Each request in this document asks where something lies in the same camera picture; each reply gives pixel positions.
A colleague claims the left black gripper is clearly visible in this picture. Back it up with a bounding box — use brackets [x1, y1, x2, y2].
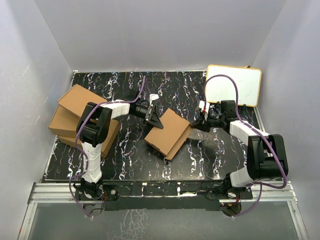
[134, 105, 163, 131]

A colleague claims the brown cardboard box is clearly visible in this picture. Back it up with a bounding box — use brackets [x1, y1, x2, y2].
[144, 108, 193, 161]

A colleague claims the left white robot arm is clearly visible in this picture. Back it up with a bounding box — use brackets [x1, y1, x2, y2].
[73, 99, 164, 200]

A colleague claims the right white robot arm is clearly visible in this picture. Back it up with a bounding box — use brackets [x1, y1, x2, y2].
[190, 100, 289, 199]

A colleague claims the bottom folded cardboard box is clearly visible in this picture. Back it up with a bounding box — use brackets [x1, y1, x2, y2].
[58, 119, 121, 158]

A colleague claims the top small folded cardboard box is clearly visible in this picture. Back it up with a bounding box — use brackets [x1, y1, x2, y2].
[57, 84, 107, 118]

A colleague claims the middle folded cardboard box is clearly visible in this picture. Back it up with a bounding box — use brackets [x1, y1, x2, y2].
[48, 105, 80, 138]

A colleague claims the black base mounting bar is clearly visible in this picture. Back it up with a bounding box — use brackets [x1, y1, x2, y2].
[73, 180, 253, 212]

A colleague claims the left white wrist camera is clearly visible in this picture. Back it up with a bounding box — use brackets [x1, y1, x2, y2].
[148, 93, 159, 104]

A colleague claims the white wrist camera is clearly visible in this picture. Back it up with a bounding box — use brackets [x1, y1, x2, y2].
[148, 93, 159, 104]
[198, 100, 210, 120]

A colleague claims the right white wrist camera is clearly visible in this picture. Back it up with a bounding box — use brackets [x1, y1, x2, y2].
[198, 100, 210, 120]

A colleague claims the white board yellow frame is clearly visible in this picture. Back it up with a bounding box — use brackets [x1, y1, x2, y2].
[205, 64, 262, 107]

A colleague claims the aluminium frame rail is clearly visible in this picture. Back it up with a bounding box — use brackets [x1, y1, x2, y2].
[18, 182, 308, 240]

